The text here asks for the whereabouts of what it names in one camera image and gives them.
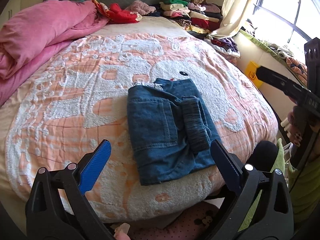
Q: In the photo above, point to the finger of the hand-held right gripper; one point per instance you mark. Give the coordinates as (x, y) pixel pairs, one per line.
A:
(313, 65)
(280, 82)

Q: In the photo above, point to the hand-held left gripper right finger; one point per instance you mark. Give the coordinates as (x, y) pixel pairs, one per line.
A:
(225, 165)

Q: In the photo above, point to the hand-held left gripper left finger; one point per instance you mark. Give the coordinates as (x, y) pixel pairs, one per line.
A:
(96, 167)

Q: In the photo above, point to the blue denim pants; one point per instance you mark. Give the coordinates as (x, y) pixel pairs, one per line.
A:
(155, 130)

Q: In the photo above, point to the person's right hand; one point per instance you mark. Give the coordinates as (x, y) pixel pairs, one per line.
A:
(291, 120)

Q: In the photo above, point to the person's left hand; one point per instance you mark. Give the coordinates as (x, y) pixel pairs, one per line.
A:
(122, 235)

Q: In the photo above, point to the patterned orange cloth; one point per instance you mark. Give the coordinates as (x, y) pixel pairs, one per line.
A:
(297, 67)

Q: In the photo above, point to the white rack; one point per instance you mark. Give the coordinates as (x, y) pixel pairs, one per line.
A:
(285, 126)

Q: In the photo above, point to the yellow bag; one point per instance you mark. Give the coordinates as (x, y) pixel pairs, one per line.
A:
(251, 72)

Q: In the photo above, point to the dark cloth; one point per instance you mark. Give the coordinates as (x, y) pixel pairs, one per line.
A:
(263, 155)

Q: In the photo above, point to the green windowsill mat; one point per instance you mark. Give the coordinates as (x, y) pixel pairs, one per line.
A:
(260, 43)

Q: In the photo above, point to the purple clothes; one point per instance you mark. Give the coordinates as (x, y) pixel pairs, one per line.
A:
(225, 43)

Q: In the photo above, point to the window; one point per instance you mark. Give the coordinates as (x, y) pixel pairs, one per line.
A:
(280, 5)

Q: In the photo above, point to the pink dotted cloth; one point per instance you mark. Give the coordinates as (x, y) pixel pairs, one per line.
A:
(180, 225)

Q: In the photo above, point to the orange and white bedspread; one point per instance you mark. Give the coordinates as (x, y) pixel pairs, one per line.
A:
(75, 92)

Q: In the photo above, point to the cream curtain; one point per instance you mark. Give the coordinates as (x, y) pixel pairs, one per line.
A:
(237, 5)

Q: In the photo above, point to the pile of folded clothes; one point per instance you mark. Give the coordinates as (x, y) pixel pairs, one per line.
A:
(190, 15)

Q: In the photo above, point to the pink quilt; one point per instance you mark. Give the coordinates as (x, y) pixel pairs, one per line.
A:
(37, 37)

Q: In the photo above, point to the red printed cloth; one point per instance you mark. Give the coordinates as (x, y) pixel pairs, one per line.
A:
(120, 15)

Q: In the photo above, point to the pink fuzzy garment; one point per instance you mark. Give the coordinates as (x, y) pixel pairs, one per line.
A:
(142, 6)

